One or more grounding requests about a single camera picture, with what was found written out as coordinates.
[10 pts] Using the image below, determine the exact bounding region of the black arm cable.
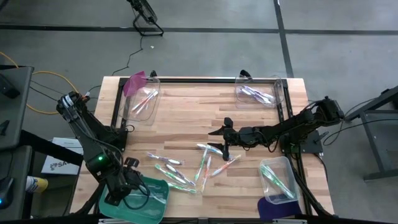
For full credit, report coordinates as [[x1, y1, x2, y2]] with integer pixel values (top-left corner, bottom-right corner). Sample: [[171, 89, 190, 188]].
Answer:
[[322, 118, 398, 147]]

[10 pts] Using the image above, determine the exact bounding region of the yellow cable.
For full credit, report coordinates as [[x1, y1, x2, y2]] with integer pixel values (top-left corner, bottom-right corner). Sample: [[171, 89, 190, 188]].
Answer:
[[0, 51, 80, 115]]

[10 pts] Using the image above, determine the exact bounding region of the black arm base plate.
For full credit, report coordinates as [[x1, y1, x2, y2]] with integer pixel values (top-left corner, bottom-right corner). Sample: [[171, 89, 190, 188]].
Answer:
[[279, 129, 324, 155], [102, 126, 129, 151]]

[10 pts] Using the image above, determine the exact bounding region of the green toothbrush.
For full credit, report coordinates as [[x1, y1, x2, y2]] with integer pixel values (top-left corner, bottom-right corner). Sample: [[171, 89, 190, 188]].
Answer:
[[260, 164, 285, 190], [167, 182, 198, 195], [194, 146, 209, 182], [266, 169, 296, 200], [154, 164, 188, 185]]

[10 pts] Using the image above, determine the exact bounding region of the black computer mouse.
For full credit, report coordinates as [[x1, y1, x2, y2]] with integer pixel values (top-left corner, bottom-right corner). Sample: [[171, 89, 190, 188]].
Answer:
[[0, 176, 16, 210]]

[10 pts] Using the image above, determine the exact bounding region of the teal plastic bin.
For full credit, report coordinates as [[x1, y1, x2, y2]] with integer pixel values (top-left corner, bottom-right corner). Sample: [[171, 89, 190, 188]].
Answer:
[[98, 175, 171, 224]]

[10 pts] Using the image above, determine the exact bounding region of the black diagonal bar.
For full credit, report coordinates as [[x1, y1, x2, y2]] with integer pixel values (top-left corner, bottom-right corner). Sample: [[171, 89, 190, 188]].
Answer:
[[18, 129, 85, 167]]

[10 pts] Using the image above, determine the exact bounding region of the pink paper sheet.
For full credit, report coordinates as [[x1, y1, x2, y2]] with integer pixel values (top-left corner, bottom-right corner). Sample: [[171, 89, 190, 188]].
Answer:
[[123, 70, 147, 98]]

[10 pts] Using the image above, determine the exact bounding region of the blue toothbrush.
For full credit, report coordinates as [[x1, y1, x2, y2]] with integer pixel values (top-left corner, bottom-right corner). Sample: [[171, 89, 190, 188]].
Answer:
[[195, 142, 225, 156], [130, 189, 167, 206]]

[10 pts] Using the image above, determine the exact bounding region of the purple toothbrush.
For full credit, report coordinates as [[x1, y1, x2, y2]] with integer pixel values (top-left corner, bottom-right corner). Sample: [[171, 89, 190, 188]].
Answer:
[[241, 85, 277, 102], [146, 151, 185, 166], [164, 164, 197, 187], [237, 88, 272, 106]]

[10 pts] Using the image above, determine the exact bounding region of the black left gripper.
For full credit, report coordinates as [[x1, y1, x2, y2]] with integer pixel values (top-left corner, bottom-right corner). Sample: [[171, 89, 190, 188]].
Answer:
[[106, 166, 141, 207]]

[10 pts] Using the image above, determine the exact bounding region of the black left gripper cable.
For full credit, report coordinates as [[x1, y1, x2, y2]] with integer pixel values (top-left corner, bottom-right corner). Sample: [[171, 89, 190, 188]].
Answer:
[[123, 182, 150, 210]]

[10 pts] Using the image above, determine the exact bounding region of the small clear plastic tub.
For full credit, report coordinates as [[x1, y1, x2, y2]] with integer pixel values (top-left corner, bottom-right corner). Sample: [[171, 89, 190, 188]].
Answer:
[[259, 156, 302, 205]]

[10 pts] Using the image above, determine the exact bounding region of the dark grey desk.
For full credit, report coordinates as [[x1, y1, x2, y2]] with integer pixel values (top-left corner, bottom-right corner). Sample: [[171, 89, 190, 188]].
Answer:
[[0, 145, 34, 222]]

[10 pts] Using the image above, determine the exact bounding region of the black rig strut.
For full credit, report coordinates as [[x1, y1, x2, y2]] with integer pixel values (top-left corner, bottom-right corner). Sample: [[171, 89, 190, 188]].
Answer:
[[289, 154, 335, 217], [70, 180, 108, 216]]

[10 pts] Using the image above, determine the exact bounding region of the dark purple paper sheet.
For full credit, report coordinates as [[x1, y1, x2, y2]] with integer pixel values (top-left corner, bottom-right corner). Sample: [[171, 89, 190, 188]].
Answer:
[[257, 194, 303, 222]]

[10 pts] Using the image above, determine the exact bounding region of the white printed box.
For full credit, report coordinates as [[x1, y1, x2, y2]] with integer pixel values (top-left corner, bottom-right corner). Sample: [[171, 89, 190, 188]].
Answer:
[[41, 136, 84, 175]]

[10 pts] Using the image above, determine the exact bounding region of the clear plastic bin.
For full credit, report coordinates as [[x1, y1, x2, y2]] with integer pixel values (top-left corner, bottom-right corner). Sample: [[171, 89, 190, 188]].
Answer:
[[119, 75, 162, 126], [234, 74, 285, 110]]

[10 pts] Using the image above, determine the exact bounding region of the black table frame rail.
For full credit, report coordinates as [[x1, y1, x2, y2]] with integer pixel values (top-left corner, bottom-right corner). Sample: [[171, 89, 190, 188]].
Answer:
[[110, 77, 295, 153]]

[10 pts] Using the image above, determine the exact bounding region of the dark grey table frame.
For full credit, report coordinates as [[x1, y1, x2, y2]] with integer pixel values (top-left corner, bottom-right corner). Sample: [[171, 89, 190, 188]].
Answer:
[[344, 85, 398, 182]]

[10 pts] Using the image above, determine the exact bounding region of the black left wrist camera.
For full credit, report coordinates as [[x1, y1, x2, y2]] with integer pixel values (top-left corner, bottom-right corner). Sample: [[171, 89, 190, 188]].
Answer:
[[123, 157, 141, 170]]

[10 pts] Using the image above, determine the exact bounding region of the yellow and white can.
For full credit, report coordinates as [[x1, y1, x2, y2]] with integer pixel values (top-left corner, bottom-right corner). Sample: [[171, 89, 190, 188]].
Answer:
[[24, 175, 49, 194]]

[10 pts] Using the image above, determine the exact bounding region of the small black desk object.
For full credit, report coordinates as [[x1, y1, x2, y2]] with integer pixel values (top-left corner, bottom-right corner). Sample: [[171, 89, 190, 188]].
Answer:
[[0, 119, 11, 137]]

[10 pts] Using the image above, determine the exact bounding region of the black floor cable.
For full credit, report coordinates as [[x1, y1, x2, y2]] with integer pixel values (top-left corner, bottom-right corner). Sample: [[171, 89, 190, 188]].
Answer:
[[111, 34, 144, 77]]

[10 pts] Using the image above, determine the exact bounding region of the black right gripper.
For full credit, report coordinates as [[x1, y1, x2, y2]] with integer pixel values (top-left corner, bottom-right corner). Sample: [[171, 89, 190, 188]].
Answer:
[[206, 117, 261, 162]]

